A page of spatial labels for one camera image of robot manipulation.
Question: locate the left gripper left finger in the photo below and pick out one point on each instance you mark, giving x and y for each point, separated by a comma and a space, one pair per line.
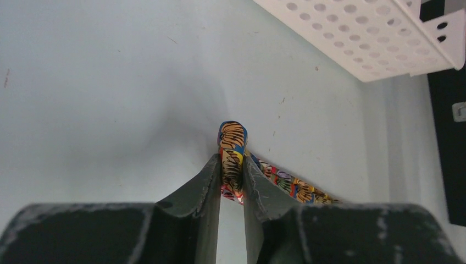
181, 228

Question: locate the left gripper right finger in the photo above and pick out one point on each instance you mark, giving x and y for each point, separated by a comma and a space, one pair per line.
279, 229

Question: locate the colourful patterned tie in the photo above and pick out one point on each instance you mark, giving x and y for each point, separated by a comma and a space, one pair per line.
232, 141

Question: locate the white perforated plastic basket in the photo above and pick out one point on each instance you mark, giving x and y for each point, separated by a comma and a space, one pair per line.
375, 40

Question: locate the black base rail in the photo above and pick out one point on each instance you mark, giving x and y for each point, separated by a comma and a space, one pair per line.
446, 88

